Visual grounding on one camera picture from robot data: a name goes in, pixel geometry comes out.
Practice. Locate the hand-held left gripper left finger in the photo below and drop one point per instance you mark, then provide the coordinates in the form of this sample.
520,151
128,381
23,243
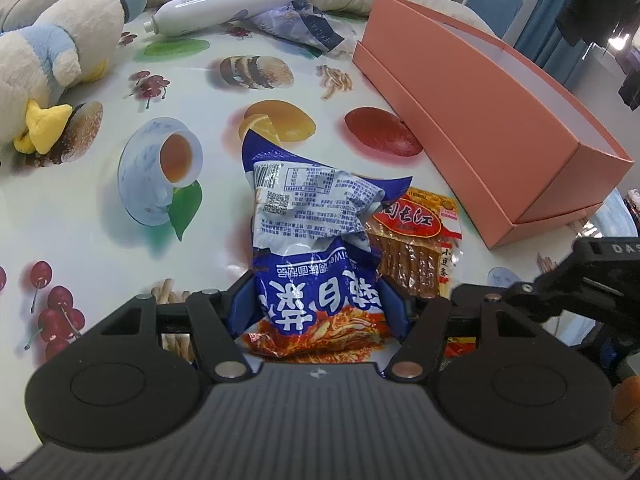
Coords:
239,310

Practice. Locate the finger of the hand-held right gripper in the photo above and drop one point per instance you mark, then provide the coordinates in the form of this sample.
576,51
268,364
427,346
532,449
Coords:
545,295

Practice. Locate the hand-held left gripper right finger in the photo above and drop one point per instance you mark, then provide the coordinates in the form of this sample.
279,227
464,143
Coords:
397,315

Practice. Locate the brown sticks snack packet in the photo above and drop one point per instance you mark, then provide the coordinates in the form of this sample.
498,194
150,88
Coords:
415,245

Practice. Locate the blue white snack packet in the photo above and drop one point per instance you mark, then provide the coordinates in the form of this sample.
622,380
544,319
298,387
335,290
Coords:
310,240

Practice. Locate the pink cardboard box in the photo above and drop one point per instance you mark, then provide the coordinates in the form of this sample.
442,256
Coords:
475,110

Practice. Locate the person's right forearm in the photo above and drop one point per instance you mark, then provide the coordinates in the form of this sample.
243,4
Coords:
627,407

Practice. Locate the red orange snack packet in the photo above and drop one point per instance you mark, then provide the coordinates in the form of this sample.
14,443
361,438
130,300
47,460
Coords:
457,347

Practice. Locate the fruit print bedsheet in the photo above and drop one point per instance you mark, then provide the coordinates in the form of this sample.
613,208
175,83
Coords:
75,220

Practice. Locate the blue curtain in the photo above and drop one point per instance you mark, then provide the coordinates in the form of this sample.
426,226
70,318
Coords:
550,35

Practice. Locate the black hanging jacket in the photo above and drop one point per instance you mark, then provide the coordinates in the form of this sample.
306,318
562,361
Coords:
595,0

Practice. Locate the navy print plastic bag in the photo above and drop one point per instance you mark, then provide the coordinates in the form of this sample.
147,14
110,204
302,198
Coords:
305,27

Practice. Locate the blue chair back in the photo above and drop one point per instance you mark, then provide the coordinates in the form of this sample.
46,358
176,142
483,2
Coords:
492,7

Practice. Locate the white plastic bottle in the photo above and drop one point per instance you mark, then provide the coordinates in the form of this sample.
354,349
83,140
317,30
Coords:
215,7

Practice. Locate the white blue plush duck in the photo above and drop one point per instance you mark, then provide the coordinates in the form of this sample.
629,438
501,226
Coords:
60,45

